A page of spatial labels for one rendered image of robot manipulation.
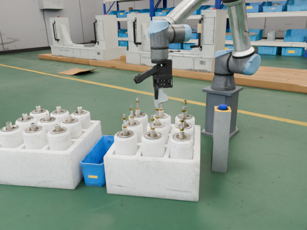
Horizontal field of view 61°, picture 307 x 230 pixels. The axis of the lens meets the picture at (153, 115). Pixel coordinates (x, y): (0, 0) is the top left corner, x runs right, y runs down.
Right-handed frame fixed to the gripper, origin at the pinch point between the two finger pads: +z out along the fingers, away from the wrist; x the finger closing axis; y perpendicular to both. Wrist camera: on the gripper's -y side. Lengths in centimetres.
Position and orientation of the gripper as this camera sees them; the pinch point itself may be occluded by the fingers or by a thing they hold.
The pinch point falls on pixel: (155, 105)
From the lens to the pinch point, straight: 114.8
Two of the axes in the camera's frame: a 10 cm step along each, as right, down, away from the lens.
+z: 0.3, 9.4, 3.5
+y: 10.0, -0.4, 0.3
